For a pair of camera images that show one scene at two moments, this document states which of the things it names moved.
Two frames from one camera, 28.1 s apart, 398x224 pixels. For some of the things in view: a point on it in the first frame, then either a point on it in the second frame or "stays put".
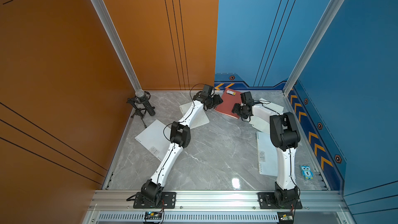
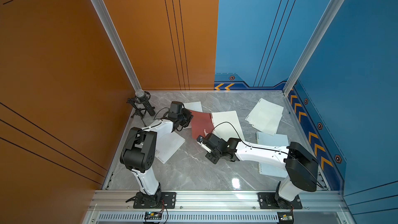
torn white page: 260,124 stays put
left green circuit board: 153,215 stays put
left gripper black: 217,98 to 189,116
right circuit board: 285,217 stays put
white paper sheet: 267,154 stays put
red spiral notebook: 229,98 to 225,125
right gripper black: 235,110 to 212,159
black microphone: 142,104 stays put
